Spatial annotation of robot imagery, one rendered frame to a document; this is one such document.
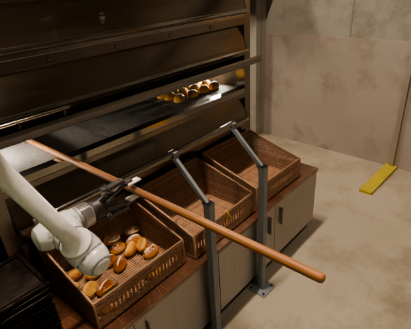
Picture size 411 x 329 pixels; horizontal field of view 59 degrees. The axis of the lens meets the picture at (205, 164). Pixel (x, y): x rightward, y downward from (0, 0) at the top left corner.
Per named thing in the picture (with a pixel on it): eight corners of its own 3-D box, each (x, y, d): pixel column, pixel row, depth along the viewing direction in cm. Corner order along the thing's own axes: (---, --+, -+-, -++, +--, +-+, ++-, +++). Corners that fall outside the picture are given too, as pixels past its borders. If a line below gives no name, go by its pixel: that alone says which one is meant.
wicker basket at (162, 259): (45, 281, 188) (30, 239, 176) (131, 228, 225) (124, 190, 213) (99, 332, 159) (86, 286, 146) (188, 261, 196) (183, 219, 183)
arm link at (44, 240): (70, 223, 134) (91, 242, 127) (29, 245, 124) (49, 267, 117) (66, 200, 128) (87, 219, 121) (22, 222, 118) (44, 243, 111)
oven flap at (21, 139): (-1, 150, 139) (-18, 145, 153) (261, 61, 256) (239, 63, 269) (-4, 143, 139) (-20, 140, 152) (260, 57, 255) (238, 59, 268)
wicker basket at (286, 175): (201, 187, 266) (199, 152, 253) (248, 158, 301) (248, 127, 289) (256, 209, 235) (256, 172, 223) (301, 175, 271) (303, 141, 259)
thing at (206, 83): (124, 91, 284) (122, 85, 282) (168, 78, 315) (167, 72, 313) (179, 104, 247) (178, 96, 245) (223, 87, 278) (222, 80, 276)
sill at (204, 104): (-4, 189, 163) (-7, 182, 161) (238, 91, 280) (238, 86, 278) (2, 194, 159) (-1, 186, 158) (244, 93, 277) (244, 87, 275)
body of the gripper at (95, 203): (82, 198, 132) (103, 188, 139) (87, 218, 136) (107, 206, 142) (94, 205, 128) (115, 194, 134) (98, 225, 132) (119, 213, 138)
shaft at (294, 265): (326, 280, 100) (327, 272, 99) (321, 286, 98) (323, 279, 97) (30, 141, 202) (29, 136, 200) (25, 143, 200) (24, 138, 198)
